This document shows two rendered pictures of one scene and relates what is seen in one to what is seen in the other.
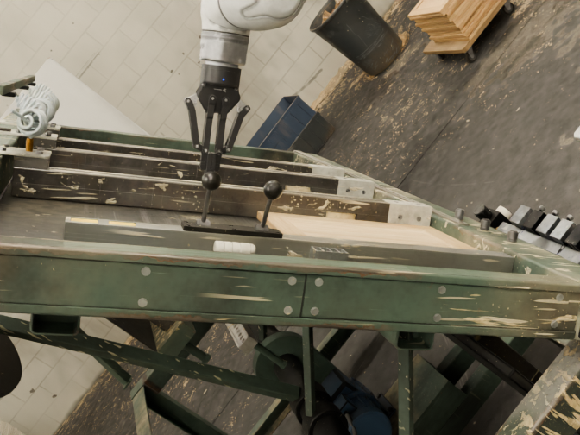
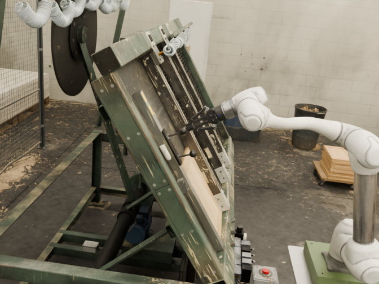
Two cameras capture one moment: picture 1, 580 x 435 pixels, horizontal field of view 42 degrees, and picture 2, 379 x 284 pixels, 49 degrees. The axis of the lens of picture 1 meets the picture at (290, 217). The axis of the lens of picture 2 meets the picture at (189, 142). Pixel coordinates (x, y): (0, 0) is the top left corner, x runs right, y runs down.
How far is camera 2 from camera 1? 0.60 m
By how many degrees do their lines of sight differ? 4
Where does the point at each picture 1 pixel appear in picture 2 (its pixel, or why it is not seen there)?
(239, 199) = (188, 137)
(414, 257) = (201, 214)
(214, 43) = (228, 105)
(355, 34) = not seen: hidden behind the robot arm
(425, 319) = (179, 231)
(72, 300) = (115, 116)
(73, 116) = (193, 29)
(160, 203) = (169, 111)
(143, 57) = (239, 39)
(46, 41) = not seen: outside the picture
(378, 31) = (312, 134)
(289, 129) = not seen: hidden behind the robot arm
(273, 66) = (270, 97)
